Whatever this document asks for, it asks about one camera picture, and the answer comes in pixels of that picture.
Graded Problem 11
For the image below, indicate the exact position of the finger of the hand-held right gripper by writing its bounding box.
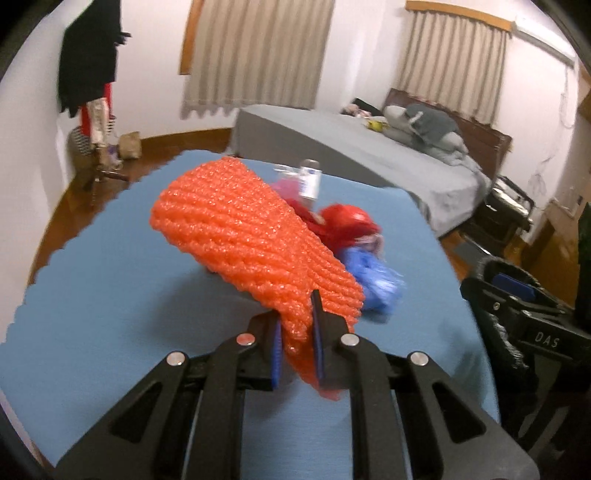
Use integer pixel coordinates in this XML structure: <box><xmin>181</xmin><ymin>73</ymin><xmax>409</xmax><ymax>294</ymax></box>
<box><xmin>492</xmin><ymin>273</ymin><xmax>570</xmax><ymax>320</ymax></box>
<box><xmin>461</xmin><ymin>277</ymin><xmax>580</xmax><ymax>356</ymax></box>

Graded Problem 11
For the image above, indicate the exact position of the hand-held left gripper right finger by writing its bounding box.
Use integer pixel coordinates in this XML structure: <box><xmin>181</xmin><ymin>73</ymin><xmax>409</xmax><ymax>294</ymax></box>
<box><xmin>310</xmin><ymin>290</ymin><xmax>539</xmax><ymax>480</ymax></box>

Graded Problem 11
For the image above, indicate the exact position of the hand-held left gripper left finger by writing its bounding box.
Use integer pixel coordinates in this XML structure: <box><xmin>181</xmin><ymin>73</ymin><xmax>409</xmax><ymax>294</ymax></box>
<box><xmin>55</xmin><ymin>316</ymin><xmax>284</xmax><ymax>480</ymax></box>

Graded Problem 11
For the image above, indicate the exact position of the black trash bag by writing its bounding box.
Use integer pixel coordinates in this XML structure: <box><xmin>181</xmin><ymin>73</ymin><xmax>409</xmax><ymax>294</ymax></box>
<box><xmin>475</xmin><ymin>256</ymin><xmax>591</xmax><ymax>462</ymax></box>

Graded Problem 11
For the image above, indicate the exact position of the orange foam net sleeve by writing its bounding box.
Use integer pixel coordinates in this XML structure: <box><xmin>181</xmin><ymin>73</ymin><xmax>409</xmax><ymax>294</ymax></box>
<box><xmin>151</xmin><ymin>156</ymin><xmax>365</xmax><ymax>401</ymax></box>

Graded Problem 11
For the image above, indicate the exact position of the pink mesh bag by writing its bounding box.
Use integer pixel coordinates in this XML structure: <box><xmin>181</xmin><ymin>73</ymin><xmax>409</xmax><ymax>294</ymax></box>
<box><xmin>270</xmin><ymin>178</ymin><xmax>305</xmax><ymax>204</ymax></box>

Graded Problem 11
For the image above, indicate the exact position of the black metal cart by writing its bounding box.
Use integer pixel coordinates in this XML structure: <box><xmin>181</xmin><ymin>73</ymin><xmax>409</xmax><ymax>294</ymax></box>
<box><xmin>475</xmin><ymin>174</ymin><xmax>536</xmax><ymax>241</ymax></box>

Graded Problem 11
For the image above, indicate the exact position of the blue plastic bag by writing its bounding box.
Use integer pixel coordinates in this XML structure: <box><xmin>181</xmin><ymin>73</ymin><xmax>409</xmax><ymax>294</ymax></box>
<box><xmin>344</xmin><ymin>247</ymin><xmax>407</xmax><ymax>319</ymax></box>

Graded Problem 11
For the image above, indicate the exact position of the red plastic bag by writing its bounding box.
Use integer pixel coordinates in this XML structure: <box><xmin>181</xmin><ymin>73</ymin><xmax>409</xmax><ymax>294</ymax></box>
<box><xmin>295</xmin><ymin>205</ymin><xmax>382</xmax><ymax>259</ymax></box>

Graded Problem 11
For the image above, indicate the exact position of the grey blanket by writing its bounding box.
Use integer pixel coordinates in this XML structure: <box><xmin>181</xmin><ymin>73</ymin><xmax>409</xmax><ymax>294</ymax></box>
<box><xmin>429</xmin><ymin>138</ymin><xmax>481</xmax><ymax>175</ymax></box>

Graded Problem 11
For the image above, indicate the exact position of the wooden headboard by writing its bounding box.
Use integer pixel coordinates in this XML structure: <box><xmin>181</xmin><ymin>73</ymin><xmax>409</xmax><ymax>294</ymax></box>
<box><xmin>384</xmin><ymin>88</ymin><xmax>513</xmax><ymax>178</ymax></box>

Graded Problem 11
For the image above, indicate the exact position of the white box with blue print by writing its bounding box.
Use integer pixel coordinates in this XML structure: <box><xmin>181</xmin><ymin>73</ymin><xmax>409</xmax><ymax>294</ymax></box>
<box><xmin>299</xmin><ymin>159</ymin><xmax>322</xmax><ymax>200</ymax></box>

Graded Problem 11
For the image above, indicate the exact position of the blue foam mat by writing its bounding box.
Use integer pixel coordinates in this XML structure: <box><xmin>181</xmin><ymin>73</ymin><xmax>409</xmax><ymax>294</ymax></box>
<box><xmin>0</xmin><ymin>150</ymin><xmax>502</xmax><ymax>480</ymax></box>

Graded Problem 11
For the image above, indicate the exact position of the dark grey plush toy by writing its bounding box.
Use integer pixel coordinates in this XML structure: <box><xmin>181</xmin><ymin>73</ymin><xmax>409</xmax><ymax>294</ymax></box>
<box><xmin>404</xmin><ymin>104</ymin><xmax>458</xmax><ymax>148</ymax></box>

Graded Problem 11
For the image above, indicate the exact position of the light grey pillow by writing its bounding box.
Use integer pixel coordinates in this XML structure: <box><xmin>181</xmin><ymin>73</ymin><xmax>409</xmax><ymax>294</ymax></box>
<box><xmin>383</xmin><ymin>105</ymin><xmax>469</xmax><ymax>155</ymax></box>

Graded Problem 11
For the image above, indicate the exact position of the grey bed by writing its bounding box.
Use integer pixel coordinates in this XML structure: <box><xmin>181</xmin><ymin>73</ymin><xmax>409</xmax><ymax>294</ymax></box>
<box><xmin>231</xmin><ymin>104</ymin><xmax>492</xmax><ymax>238</ymax></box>

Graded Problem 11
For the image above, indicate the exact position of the striped beige curtain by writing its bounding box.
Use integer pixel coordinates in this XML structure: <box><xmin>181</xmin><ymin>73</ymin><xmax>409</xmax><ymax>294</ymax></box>
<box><xmin>182</xmin><ymin>0</ymin><xmax>335</xmax><ymax>118</ymax></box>
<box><xmin>394</xmin><ymin>9</ymin><xmax>509</xmax><ymax>125</ymax></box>

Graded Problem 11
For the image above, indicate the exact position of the white air conditioner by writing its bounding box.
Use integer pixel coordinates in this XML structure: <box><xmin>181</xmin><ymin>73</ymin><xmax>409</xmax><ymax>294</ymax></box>
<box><xmin>516</xmin><ymin>14</ymin><xmax>578</xmax><ymax>61</ymax></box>

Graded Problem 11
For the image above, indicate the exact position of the wooden coat rack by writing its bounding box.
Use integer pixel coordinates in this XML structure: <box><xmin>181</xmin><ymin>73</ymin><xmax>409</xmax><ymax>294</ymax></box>
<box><xmin>83</xmin><ymin>138</ymin><xmax>130</xmax><ymax>204</ymax></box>

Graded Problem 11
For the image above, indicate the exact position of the brown paper bag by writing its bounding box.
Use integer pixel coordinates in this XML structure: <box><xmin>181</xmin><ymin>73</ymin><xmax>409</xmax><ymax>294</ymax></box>
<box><xmin>117</xmin><ymin>131</ymin><xmax>141</xmax><ymax>160</ymax></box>

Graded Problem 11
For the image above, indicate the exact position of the striped bag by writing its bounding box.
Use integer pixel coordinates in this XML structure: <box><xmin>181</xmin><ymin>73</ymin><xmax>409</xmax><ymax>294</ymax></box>
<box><xmin>69</xmin><ymin>129</ymin><xmax>93</xmax><ymax>168</ymax></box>

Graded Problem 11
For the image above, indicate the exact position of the red garment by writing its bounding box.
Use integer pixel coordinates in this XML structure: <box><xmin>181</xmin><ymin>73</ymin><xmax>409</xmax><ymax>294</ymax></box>
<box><xmin>81</xmin><ymin>83</ymin><xmax>115</xmax><ymax>139</ymax></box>

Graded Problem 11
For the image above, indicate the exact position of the black coat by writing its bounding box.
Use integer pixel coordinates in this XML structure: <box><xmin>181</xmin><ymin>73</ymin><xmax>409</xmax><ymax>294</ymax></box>
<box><xmin>58</xmin><ymin>0</ymin><xmax>132</xmax><ymax>118</ymax></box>

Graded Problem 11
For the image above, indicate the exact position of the wooden window frame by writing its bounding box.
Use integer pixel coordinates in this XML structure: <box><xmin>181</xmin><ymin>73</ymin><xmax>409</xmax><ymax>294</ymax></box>
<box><xmin>179</xmin><ymin>0</ymin><xmax>204</xmax><ymax>75</ymax></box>

